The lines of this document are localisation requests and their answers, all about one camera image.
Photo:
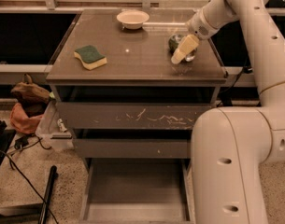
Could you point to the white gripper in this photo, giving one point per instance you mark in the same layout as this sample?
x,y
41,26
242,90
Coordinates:
x,y
198,26

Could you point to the green soda can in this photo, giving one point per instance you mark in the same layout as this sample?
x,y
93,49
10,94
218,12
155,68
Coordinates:
x,y
173,44

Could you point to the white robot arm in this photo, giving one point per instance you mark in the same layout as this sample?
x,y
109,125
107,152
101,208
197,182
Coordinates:
x,y
229,143

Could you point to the grey drawer cabinet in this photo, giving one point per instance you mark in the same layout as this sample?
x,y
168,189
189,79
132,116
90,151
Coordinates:
x,y
138,58

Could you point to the grey top drawer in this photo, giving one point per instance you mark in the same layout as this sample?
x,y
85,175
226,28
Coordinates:
x,y
120,107

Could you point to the grey drawer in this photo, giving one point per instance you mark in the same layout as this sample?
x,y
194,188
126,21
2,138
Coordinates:
x,y
120,107
137,191
117,143

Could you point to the grey middle drawer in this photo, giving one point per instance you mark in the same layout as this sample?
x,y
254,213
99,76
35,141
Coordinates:
x,y
117,143

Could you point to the grey bottom drawer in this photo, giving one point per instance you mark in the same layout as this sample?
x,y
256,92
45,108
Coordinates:
x,y
137,191

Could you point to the white bowl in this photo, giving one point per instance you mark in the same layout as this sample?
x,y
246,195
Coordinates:
x,y
133,19

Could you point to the green yellow sponge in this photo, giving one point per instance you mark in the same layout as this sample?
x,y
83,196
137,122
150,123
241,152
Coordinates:
x,y
90,57

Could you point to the clear plastic bin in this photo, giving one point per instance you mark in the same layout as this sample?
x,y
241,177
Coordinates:
x,y
52,130

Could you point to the orange cloth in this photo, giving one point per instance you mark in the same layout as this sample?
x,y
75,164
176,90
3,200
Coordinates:
x,y
21,122

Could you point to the black stand leg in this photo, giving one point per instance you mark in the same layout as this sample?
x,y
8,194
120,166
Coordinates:
x,y
47,196

